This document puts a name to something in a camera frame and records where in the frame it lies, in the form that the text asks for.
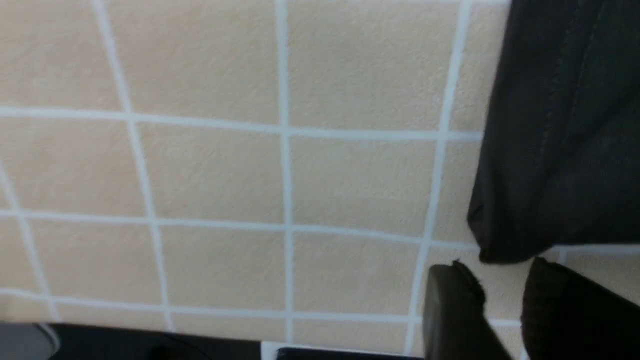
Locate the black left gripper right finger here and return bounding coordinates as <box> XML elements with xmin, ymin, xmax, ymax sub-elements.
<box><xmin>520</xmin><ymin>257</ymin><xmax>640</xmax><ymax>360</ymax></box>

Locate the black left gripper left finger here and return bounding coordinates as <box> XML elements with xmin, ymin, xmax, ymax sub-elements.
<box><xmin>422</xmin><ymin>260</ymin><xmax>512</xmax><ymax>360</ymax></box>

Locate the dark gray long-sleeved shirt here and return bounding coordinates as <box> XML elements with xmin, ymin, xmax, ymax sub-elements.
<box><xmin>467</xmin><ymin>0</ymin><xmax>640</xmax><ymax>264</ymax></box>

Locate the beige checkered table mat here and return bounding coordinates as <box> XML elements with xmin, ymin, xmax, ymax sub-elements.
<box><xmin>0</xmin><ymin>0</ymin><xmax>640</xmax><ymax>360</ymax></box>

